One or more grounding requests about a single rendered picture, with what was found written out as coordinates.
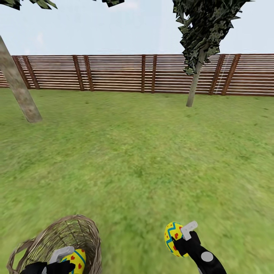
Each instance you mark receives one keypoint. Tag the wicker basket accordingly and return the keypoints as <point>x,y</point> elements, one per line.
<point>94,267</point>

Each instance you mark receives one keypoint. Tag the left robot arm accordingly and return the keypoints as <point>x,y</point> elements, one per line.
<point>53,266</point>

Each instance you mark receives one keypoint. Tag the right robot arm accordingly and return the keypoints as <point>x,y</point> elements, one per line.
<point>206,261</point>

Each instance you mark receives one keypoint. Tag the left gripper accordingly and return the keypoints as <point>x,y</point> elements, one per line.
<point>63,268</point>

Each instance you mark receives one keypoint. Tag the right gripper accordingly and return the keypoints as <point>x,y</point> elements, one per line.
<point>184,246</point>

